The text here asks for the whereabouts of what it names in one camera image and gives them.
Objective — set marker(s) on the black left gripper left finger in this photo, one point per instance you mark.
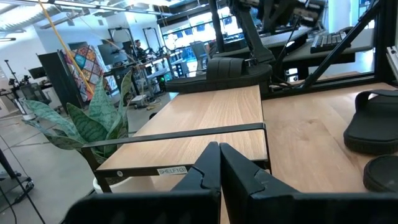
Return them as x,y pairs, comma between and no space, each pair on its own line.
174,207

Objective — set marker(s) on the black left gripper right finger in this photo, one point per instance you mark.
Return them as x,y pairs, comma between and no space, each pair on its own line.
264,205

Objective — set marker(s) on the white plant pot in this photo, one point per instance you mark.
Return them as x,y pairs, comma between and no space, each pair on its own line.
130,185

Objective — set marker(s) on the green snake plant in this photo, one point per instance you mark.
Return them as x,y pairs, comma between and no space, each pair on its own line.
90,124

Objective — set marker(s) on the black round object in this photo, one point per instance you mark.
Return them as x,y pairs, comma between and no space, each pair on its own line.
382,174

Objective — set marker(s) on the grey office chair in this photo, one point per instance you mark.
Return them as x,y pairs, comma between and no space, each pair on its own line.
199,54

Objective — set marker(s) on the black floor stand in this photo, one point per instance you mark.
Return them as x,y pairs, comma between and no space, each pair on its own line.
18,186

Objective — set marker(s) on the person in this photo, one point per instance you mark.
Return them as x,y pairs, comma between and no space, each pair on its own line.
139,49

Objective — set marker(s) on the colourful patchwork quilt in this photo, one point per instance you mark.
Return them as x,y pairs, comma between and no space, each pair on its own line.
88,68

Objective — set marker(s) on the black monitor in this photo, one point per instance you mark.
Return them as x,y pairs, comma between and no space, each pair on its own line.
112,53

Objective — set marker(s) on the black partition panel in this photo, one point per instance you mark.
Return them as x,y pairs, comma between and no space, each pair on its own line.
59,81

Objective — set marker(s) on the black computer keyboard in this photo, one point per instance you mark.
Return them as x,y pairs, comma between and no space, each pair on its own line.
329,42

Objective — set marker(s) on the grey desk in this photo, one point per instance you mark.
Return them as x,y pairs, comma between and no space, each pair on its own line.
360,43

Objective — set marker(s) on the silver aluminium extrusion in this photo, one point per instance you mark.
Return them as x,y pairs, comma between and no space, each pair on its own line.
393,62

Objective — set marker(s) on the black rig frame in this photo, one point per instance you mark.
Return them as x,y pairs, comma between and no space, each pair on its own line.
385,37

